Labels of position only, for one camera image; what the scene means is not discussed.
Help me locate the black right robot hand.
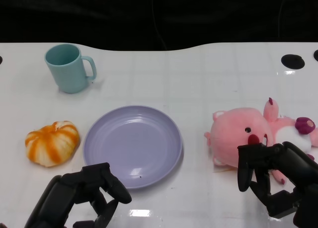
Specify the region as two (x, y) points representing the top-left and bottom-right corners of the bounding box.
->
(237, 141), (318, 228)

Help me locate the pink plush doll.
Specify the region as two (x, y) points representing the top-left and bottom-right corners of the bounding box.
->
(204, 97), (318, 186)

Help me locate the purple plastic plate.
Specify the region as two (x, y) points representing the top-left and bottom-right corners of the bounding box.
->
(82, 105), (183, 190)

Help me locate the black backdrop curtain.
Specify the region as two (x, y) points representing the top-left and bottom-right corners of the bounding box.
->
(0, 0), (318, 52)

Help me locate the orange white pumpkin toy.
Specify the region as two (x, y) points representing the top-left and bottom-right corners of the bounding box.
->
(24, 121), (80, 168)

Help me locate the teal plastic mug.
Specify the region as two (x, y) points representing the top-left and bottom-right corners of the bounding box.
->
(44, 43), (97, 94)

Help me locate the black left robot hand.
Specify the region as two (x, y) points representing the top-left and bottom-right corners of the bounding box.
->
(23, 162), (133, 228)

